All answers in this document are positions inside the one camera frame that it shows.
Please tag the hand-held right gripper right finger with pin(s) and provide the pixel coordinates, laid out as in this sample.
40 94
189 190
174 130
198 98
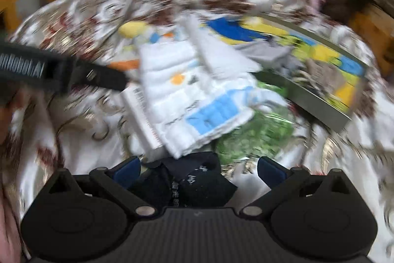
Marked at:
271 172

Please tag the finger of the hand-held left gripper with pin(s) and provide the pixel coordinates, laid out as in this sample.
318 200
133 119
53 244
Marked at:
101 75

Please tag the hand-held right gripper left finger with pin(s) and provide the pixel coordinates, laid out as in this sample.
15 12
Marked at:
127 172

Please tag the white quilted patchwork cloth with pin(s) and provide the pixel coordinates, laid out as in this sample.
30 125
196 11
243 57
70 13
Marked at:
172 65

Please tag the grey box with parrot picture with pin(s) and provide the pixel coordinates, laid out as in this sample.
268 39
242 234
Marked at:
332 59

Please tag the green patterned plastic bag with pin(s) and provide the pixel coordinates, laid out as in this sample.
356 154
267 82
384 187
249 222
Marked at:
258 136

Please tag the white printed packet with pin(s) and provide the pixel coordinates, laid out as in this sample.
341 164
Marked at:
138 112

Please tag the black printed cloth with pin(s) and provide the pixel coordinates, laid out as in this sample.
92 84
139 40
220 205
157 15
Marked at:
190 176

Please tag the floral satin blanket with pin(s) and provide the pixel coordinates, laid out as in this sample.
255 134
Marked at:
77 133

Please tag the grey cloth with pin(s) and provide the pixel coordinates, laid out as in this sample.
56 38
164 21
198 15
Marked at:
267 53

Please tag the wooden bed frame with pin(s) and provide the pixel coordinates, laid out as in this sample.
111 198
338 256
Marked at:
371 32

